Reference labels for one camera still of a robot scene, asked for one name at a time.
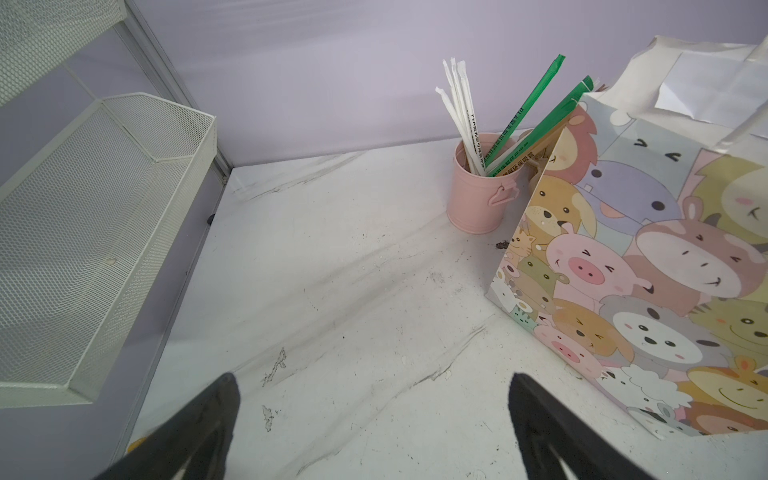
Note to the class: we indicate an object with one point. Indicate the white mesh two-tier shelf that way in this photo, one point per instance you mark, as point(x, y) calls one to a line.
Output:
point(86, 225)

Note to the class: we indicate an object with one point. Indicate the pink metal straw bucket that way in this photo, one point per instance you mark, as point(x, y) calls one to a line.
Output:
point(477, 204)

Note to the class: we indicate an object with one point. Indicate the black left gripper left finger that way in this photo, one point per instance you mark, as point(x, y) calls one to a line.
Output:
point(193, 444)

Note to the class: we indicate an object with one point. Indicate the green wrapped straw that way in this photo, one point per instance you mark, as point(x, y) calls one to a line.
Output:
point(562, 110)
point(522, 112)

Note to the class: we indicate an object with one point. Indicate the white wrapped straw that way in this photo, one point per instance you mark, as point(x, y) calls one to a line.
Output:
point(460, 107)

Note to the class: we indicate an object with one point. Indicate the brown paper wrapped straw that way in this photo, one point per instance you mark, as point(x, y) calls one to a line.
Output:
point(534, 153)

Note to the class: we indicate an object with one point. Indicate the cartoon animal paper gift bag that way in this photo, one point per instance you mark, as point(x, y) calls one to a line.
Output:
point(641, 257)

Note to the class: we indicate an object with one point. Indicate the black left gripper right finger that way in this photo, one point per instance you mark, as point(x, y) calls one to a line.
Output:
point(550, 437)

